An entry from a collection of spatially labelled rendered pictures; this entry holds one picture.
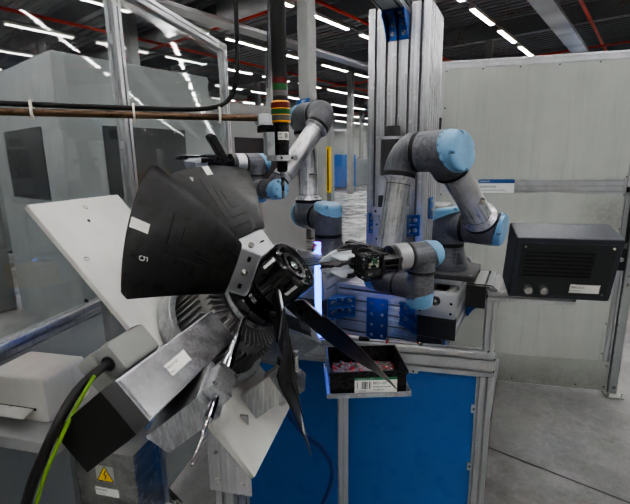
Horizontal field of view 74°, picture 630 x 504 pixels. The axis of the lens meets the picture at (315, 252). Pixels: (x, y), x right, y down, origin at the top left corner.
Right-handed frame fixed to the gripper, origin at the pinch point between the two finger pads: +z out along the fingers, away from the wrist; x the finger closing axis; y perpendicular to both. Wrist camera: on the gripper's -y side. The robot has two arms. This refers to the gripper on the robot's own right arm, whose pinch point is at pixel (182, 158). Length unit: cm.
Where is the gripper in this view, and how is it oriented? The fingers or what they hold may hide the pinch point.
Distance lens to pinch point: 160.3
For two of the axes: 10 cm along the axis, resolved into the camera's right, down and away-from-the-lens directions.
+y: -0.7, 9.5, 3.1
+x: -6.1, -2.9, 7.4
